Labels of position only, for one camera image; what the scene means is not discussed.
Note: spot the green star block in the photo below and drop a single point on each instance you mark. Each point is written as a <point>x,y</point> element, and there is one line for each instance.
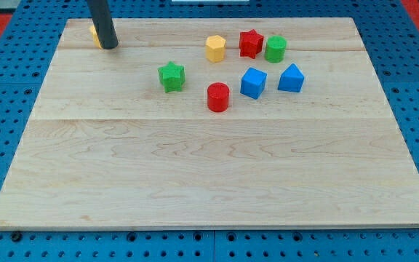
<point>172,77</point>

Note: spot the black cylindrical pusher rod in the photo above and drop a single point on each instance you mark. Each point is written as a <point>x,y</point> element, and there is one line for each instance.
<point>102,20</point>

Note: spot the yellow hexagon block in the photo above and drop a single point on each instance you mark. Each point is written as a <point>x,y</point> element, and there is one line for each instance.
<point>215,48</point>

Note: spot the light wooden board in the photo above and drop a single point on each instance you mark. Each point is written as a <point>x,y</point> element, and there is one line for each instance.
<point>107,149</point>

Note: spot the red cylinder block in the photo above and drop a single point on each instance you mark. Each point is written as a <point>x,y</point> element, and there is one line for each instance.
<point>218,95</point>

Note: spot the blue cube block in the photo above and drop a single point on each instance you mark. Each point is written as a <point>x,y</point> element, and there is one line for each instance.
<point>253,83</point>

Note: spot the blue triangular prism block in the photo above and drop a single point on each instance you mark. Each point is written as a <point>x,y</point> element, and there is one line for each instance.
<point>291,80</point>

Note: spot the yellow block behind rod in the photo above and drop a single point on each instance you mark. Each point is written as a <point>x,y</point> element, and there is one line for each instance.
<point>95,38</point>

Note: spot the red star block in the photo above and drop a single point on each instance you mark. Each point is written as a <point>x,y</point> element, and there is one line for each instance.
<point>250,43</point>

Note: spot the green cylinder block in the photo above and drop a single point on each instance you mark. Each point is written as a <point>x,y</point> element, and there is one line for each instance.
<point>275,49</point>

